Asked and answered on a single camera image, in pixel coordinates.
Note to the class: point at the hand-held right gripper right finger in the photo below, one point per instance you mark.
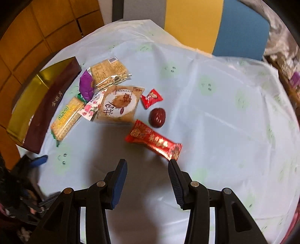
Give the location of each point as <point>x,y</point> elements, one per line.
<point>176,187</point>

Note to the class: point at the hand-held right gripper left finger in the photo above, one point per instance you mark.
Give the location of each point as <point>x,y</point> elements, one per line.
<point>119,187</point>

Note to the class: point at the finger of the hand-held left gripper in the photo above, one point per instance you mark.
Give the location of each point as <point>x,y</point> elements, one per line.
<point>40,160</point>
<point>50,199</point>

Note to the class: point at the yellow green cracker packet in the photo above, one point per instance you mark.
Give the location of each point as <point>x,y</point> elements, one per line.
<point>66,118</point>

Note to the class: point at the gold tray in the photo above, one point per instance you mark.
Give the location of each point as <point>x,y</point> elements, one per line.
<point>44,110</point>

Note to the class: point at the long red snack packet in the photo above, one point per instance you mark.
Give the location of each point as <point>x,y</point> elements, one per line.
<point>152,140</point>

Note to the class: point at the red date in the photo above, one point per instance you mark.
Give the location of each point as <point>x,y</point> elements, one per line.
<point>157,117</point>

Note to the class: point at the pink floral snack packet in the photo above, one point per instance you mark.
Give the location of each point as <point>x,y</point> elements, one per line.
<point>90,106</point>

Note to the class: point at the beige round cake packet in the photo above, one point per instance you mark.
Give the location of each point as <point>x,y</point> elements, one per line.
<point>119,103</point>

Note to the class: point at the purple snack packet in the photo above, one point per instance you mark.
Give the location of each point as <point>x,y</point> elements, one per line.
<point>86,85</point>

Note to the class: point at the small red candy packet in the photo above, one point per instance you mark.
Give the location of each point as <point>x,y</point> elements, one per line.
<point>151,97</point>

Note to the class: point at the clear cracker packet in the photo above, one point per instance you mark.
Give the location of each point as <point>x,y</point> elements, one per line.
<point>110,70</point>

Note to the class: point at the wooden panelled cabinet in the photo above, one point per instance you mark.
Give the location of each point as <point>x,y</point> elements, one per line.
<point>23,47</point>

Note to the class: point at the wooden side table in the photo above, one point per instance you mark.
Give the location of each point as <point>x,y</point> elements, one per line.
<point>279,72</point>

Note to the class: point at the small purple packet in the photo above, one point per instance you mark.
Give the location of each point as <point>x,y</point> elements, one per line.
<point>295,79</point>

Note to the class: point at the grey yellow blue chair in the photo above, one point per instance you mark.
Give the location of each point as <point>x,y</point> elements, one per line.
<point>192,23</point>

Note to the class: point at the patterned curtain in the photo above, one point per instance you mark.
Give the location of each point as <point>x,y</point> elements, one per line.
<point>281,39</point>

